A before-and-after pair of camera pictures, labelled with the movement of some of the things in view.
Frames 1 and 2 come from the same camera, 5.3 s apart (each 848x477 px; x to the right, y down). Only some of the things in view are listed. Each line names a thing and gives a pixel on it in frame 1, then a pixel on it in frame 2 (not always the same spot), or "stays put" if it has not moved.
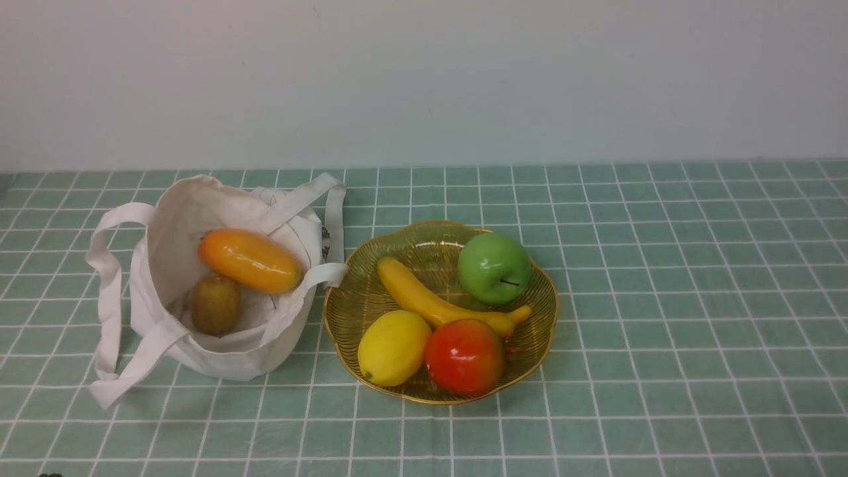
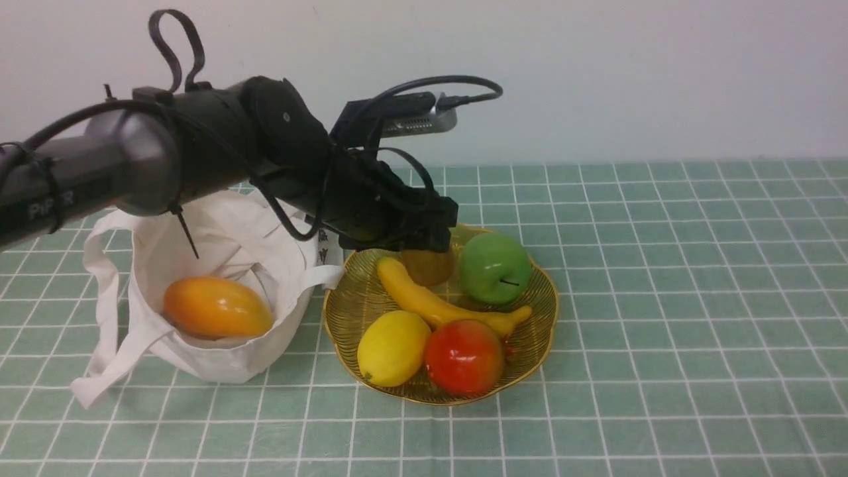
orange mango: (251, 260) → (218, 309)
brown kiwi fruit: (216, 305) → (428, 267)
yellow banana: (412, 295) stays put
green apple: (495, 268) stays put
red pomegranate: (464, 356) stays put
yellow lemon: (393, 347) stays put
